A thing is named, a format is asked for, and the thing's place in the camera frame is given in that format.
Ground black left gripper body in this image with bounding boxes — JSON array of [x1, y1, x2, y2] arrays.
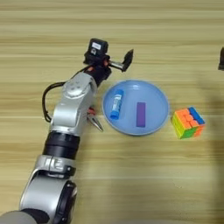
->
[[82, 51, 128, 88]]

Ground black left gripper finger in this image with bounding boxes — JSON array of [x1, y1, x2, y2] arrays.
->
[[122, 48, 135, 73]]

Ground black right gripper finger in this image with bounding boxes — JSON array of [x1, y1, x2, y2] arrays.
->
[[217, 46, 224, 72]]

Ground blue glue stick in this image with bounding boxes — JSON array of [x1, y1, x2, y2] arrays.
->
[[109, 88, 125, 121]]

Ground multicoloured puzzle cube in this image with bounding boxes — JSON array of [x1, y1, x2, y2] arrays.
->
[[171, 106, 207, 140]]

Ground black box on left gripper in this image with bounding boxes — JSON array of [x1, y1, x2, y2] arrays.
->
[[87, 38, 109, 58]]

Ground orange and black pliers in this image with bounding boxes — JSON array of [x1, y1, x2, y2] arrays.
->
[[86, 106, 105, 133]]

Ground purple rectangular block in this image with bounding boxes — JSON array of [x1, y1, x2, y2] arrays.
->
[[136, 101, 147, 129]]

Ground round blue plate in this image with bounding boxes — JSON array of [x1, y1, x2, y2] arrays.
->
[[101, 80, 171, 137]]

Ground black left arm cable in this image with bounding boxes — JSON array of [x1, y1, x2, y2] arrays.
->
[[41, 65, 92, 123]]

